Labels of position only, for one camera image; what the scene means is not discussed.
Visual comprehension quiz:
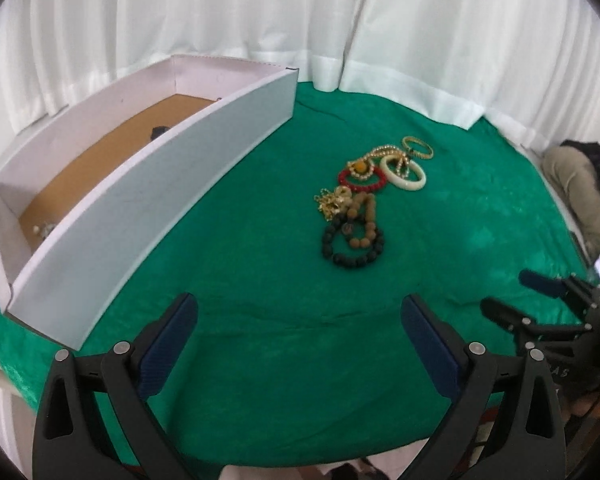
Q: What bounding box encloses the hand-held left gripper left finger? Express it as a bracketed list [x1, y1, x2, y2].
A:
[32, 292, 201, 480]

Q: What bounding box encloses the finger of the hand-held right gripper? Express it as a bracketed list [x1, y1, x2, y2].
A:
[520, 269, 599, 307]
[480, 297, 596, 356]

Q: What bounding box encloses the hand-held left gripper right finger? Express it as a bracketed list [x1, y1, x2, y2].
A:
[401, 294, 567, 480]

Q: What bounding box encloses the black bead bracelet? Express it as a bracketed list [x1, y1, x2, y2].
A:
[321, 212, 387, 269]

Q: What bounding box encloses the white cardboard box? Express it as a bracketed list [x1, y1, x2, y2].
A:
[0, 54, 299, 351]

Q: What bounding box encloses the brown wooden bead bracelet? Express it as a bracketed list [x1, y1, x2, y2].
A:
[342, 192, 381, 252]

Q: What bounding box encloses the white bangle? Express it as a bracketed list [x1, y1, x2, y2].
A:
[380, 155, 427, 192]

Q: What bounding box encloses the red bead bracelet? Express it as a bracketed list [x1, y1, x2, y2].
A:
[337, 162, 388, 194]

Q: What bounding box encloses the gold chain cluster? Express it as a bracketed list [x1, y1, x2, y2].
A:
[314, 186, 353, 222]

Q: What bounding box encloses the gold bangle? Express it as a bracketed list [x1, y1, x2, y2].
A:
[402, 136, 433, 161]

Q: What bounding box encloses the pearl bead necklace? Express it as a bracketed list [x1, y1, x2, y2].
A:
[346, 144, 411, 182]

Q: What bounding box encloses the person's right hand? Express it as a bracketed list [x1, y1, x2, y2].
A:
[566, 389, 600, 420]

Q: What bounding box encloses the green velvet cloth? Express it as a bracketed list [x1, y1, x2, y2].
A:
[0, 81, 600, 472]

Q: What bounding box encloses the khaki fabric bundle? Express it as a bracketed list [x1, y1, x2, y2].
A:
[542, 145, 600, 262]

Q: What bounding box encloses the dark purple bag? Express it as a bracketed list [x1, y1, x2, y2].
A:
[561, 140, 600, 197]

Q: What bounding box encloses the white curtain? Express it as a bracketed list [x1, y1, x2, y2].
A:
[0, 0, 600, 161]

